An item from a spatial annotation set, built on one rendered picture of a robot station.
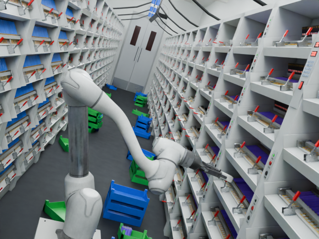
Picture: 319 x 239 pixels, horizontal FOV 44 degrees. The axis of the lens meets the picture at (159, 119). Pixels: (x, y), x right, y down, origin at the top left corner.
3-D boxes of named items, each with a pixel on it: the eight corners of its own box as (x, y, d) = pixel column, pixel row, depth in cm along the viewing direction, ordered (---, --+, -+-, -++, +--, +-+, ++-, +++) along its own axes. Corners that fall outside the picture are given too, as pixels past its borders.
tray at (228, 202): (239, 239, 165) (239, 217, 163) (213, 188, 224) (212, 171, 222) (287, 235, 165) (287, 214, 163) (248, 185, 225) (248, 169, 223)
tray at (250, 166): (257, 197, 161) (256, 164, 159) (225, 156, 221) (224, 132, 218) (305, 193, 162) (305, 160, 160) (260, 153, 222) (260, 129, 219)
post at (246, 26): (164, 235, 303) (245, 11, 275) (163, 230, 313) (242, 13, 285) (188, 243, 306) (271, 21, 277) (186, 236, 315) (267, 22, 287)
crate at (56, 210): (42, 209, 279) (45, 199, 277) (65, 207, 294) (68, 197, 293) (66, 232, 261) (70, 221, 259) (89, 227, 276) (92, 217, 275)
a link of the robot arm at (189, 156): (178, 166, 197) (189, 171, 198) (186, 151, 196) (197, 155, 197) (176, 161, 206) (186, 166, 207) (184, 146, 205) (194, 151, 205)
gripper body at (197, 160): (187, 164, 206) (202, 171, 207) (189, 169, 198) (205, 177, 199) (193, 152, 205) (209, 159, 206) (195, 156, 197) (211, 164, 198)
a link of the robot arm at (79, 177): (65, 221, 201) (63, 202, 221) (97, 217, 205) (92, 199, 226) (60, 71, 181) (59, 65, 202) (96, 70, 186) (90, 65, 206)
